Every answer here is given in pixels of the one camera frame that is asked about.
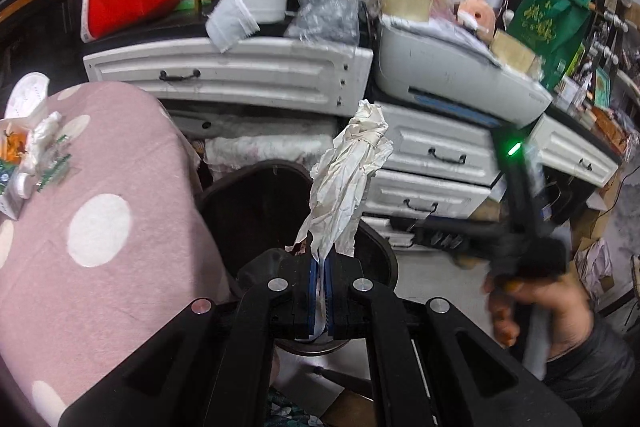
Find tan cardboard box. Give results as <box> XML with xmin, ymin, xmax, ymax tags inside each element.
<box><xmin>492</xmin><ymin>29</ymin><xmax>543</xmax><ymax>80</ymax></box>

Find cardboard box on floor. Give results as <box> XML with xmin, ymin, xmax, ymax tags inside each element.
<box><xmin>575</xmin><ymin>207</ymin><xmax>640</xmax><ymax>308</ymax></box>

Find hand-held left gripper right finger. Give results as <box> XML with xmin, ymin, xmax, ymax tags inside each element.
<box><xmin>325</xmin><ymin>257</ymin><xmax>583</xmax><ymax>427</ymax></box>

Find pink polka dot tablecloth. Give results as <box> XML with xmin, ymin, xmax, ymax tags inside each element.
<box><xmin>0</xmin><ymin>82</ymin><xmax>236</xmax><ymax>427</ymax></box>

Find person's right hand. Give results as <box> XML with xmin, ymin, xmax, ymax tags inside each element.
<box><xmin>482</xmin><ymin>274</ymin><xmax>593</xmax><ymax>363</ymax></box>

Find white printer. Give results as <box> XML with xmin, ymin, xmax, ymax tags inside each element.
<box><xmin>375</xmin><ymin>14</ymin><xmax>553</xmax><ymax>128</ymax></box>

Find grey plastic bag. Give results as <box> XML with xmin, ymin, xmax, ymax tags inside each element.
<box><xmin>285</xmin><ymin>0</ymin><xmax>361</xmax><ymax>45</ymax></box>

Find orange peels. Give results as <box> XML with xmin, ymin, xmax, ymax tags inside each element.
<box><xmin>0</xmin><ymin>129</ymin><xmax>26</xmax><ymax>165</ymax></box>

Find grey metal rod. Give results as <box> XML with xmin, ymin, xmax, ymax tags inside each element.
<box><xmin>312</xmin><ymin>367</ymin><xmax>373</xmax><ymax>395</ymax></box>

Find white paper lid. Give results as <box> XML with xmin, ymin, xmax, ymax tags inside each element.
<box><xmin>5</xmin><ymin>73</ymin><xmax>51</xmax><ymax>118</ymax></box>

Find long white drawer front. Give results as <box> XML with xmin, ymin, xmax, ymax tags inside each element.
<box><xmin>82</xmin><ymin>37</ymin><xmax>375</xmax><ymax>118</ymax></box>

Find white tissue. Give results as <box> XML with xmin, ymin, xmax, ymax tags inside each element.
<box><xmin>22</xmin><ymin>112</ymin><xmax>66</xmax><ymax>172</ymax></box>

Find white paper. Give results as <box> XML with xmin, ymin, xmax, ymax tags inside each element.
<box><xmin>286</xmin><ymin>99</ymin><xmax>394</xmax><ymax>260</ymax></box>

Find pink plush doll head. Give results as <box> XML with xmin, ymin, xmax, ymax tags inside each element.
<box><xmin>457</xmin><ymin>0</ymin><xmax>497</xmax><ymax>42</ymax></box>

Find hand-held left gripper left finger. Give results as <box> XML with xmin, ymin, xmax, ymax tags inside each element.
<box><xmin>57</xmin><ymin>249</ymin><xmax>323</xmax><ymax>427</ymax></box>

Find green shopping bag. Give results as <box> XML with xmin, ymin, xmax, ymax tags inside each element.
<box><xmin>507</xmin><ymin>0</ymin><xmax>596</xmax><ymax>92</ymax></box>

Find dark wall shelf unit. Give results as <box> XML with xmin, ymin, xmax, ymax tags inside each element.
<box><xmin>540</xmin><ymin>0</ymin><xmax>640</xmax><ymax>108</ymax></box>

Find person's right forearm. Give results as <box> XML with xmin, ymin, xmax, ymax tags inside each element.
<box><xmin>542</xmin><ymin>317</ymin><xmax>638</xmax><ymax>418</ymax></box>

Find green edged clear packets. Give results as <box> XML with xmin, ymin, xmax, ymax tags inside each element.
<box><xmin>37</xmin><ymin>134</ymin><xmax>73</xmax><ymax>192</ymax></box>

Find black trash bin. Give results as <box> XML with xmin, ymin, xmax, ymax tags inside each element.
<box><xmin>197</xmin><ymin>159</ymin><xmax>399</xmax><ymax>358</ymax></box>

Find crushed white paper cup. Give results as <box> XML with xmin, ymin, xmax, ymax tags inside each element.
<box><xmin>205</xmin><ymin>0</ymin><xmax>261</xmax><ymax>54</ymax></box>

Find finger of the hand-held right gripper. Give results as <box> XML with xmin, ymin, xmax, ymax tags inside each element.
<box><xmin>389</xmin><ymin>216</ymin><xmax>501</xmax><ymax>258</ymax></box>

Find white drawer with black handle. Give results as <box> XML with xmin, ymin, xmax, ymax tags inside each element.
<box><xmin>530</xmin><ymin>114</ymin><xmax>621</xmax><ymax>188</ymax></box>
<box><xmin>372</xmin><ymin>102</ymin><xmax>503</xmax><ymax>185</ymax></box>
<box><xmin>362</xmin><ymin>169</ymin><xmax>493</xmax><ymax>220</ymax></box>
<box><xmin>360</xmin><ymin>217</ymin><xmax>421</xmax><ymax>250</ymax></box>

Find folded white quilt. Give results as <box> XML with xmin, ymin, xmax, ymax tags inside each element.
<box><xmin>202</xmin><ymin>134</ymin><xmax>341</xmax><ymax>180</ymax></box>

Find flat brown cardboard piece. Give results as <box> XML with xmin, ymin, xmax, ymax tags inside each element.
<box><xmin>320</xmin><ymin>389</ymin><xmax>376</xmax><ymax>427</ymax></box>

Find beige box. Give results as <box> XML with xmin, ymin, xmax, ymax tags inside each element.
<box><xmin>380</xmin><ymin>0</ymin><xmax>433</xmax><ymax>22</ymax></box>

